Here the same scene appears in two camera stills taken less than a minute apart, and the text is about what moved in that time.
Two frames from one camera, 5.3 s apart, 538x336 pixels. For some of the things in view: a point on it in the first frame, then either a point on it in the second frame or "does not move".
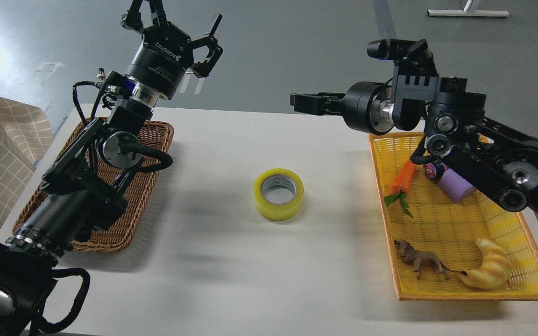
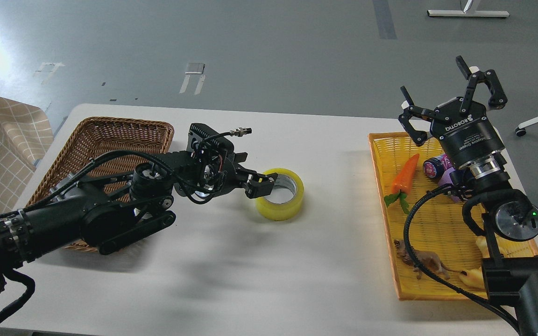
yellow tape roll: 279,177 does not move
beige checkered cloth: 8,138 does not move
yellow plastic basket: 446,242 does not move
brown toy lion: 419,259 does not move
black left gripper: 164,53 to 220,170
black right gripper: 366,106 to 465,135
